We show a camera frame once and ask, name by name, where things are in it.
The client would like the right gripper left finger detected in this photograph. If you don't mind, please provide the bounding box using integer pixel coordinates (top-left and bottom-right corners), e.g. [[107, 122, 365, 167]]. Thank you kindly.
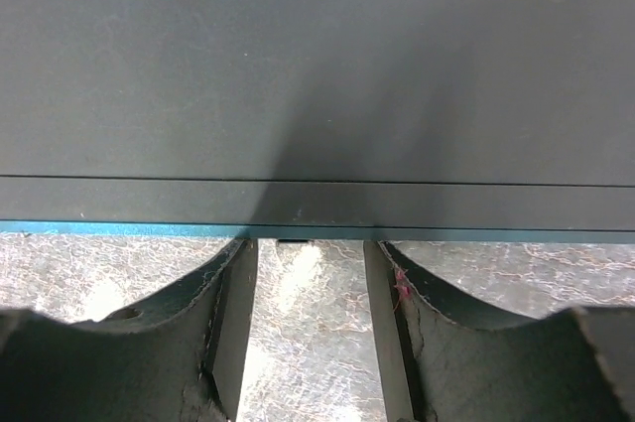
[[1, 239, 258, 421]]

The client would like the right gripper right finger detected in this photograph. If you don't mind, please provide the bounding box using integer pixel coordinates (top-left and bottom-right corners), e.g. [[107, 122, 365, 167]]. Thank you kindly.
[[363, 241, 634, 421]]

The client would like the dark blue network switch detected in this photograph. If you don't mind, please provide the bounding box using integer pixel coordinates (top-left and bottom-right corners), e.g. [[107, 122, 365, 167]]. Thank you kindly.
[[1, 0, 634, 243]]

